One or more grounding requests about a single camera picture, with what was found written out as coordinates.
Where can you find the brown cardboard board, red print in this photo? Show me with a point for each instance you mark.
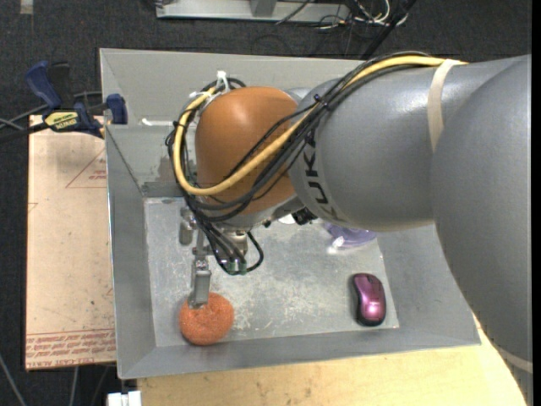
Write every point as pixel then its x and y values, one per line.
pixel 67 243

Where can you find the black cylinder on white bracket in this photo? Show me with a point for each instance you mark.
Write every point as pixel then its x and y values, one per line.
pixel 305 217

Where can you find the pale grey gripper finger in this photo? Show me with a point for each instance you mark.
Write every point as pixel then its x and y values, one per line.
pixel 186 232
pixel 200 286

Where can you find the pale purple clear plastic object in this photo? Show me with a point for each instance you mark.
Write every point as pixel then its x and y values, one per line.
pixel 353 236

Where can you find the purple computer mouse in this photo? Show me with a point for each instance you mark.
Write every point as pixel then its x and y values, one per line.
pixel 369 299

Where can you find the orange mesh scrubber ball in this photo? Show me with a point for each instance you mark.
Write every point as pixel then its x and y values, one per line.
pixel 208 320

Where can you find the grey metal bin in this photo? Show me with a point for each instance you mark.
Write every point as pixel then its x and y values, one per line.
pixel 296 286

